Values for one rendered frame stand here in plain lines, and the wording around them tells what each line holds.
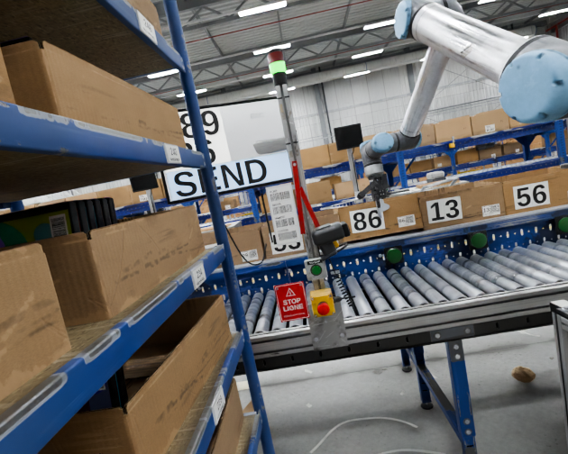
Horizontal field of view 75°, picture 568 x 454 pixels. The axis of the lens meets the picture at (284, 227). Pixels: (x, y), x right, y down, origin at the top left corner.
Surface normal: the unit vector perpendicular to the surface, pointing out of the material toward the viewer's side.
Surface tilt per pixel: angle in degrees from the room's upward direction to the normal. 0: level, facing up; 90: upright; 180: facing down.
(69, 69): 90
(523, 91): 92
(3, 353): 91
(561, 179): 90
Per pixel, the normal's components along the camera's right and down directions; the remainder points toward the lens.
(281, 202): -0.05, 0.13
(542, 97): -0.94, 0.25
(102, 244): 0.98, -0.18
